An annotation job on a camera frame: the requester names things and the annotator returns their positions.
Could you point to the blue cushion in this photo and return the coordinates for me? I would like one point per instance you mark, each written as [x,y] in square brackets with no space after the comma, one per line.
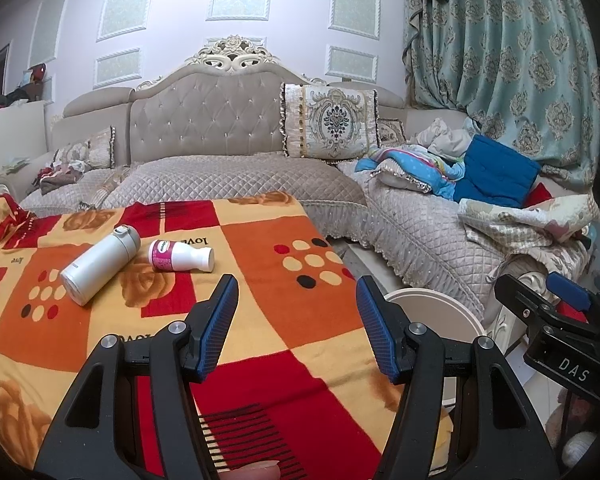
[495,170]

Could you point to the papers on sofa arm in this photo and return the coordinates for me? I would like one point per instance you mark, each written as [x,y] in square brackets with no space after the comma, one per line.
[15,166]

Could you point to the teal patterned curtain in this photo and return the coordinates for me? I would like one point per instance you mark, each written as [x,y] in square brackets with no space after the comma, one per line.
[505,60]

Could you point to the person's left hand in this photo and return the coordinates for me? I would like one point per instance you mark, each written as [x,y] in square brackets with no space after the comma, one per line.
[257,472]

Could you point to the pink white plastic bottle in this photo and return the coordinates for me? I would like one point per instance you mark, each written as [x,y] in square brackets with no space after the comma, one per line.
[170,255]

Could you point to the large ornate cushion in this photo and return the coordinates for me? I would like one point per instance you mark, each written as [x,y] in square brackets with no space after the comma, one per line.
[330,120]

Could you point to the white thermos bottle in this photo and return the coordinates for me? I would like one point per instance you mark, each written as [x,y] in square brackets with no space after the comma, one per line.
[97,267]

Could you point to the small dark patterned cushion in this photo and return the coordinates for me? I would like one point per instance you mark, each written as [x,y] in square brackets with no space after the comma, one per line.
[392,132]

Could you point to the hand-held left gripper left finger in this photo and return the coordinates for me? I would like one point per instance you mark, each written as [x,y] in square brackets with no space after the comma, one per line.
[220,330]

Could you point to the pile of dark clothes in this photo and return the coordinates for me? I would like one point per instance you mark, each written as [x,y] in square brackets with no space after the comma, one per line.
[60,180]

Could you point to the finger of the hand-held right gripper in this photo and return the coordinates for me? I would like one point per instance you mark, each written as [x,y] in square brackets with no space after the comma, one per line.
[570,292]
[522,297]

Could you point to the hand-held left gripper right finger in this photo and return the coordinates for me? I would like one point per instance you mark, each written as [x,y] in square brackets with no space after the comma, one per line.
[377,330]

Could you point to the red cloth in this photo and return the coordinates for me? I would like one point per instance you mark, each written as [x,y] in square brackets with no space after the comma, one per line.
[537,195]

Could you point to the beige crumpled clothes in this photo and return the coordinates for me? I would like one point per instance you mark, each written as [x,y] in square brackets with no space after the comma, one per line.
[450,142]

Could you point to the beige fringed cushion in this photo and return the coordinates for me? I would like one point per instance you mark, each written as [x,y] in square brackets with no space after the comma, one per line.
[90,150]

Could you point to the beige plush toy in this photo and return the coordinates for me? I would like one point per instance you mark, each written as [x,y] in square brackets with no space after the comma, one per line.
[575,440]

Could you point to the floral quilt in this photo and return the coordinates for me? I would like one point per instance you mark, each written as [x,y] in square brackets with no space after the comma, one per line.
[520,220]

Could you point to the beige tufted sofa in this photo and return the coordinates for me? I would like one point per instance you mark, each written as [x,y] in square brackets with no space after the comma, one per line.
[205,115]

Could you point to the colourful blue blanket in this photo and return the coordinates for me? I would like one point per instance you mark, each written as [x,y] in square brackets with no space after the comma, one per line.
[410,165]

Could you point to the checkered orange red blanket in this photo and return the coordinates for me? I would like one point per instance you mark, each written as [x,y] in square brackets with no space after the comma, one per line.
[290,310]

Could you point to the beige round bin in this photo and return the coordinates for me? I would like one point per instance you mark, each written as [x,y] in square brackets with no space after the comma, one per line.
[440,310]

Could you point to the red toy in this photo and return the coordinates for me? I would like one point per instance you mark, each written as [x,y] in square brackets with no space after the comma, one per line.
[37,74]

